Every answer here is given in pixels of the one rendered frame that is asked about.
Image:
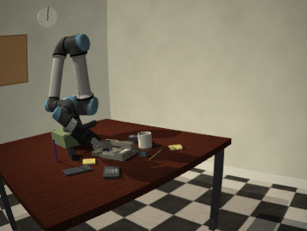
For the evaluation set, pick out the grey telephone handset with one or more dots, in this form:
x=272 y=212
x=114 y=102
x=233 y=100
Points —
x=119 y=143

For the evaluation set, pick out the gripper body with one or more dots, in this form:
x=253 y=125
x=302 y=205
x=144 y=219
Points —
x=82 y=136

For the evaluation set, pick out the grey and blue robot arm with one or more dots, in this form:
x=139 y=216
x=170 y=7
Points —
x=67 y=110

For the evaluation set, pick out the yellow sticky note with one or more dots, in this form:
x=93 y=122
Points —
x=175 y=147
x=89 y=161

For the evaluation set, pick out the white mug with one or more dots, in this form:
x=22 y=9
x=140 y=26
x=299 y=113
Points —
x=145 y=140

